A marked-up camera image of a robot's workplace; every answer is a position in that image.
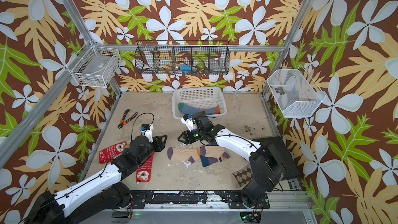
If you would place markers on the red christmas sock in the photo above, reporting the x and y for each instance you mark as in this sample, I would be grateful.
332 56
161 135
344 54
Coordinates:
110 153
143 174

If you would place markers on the blue sock orange cuff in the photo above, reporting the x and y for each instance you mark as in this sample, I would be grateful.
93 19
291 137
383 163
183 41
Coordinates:
187 109

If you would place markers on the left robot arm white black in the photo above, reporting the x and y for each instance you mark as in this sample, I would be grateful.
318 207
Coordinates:
98 192

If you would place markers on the aluminium frame post right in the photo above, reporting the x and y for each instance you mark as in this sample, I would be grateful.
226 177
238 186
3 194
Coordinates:
283 50

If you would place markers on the white plastic laundry basket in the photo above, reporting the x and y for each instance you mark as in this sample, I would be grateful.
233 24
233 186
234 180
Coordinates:
200 98

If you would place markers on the aluminium frame post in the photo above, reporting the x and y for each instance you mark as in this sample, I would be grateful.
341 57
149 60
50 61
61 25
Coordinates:
283 50
77 19

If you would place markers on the black wire wall basket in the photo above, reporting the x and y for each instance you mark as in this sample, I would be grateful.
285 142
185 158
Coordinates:
183 57

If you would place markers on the white mesh wall basket right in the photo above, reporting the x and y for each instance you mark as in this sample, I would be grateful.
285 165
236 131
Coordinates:
295 92

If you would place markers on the white wire wall basket left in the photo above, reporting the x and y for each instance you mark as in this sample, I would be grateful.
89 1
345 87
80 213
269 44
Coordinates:
94 65

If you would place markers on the black metal base rail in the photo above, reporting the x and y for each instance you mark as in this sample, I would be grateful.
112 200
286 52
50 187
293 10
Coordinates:
218 199

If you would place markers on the aluminium frame post left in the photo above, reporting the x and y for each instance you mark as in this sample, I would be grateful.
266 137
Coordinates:
77 19

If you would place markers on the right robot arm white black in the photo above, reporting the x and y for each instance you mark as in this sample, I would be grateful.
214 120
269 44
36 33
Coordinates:
266 163

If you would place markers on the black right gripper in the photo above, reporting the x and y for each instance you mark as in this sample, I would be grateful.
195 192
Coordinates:
185 135

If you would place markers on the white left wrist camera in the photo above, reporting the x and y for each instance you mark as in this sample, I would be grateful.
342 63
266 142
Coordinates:
146 130

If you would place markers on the orange black cutting pliers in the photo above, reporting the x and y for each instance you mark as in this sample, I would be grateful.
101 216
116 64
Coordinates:
126 118

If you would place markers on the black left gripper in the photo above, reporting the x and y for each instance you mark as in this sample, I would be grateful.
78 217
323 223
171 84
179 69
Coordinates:
159 143

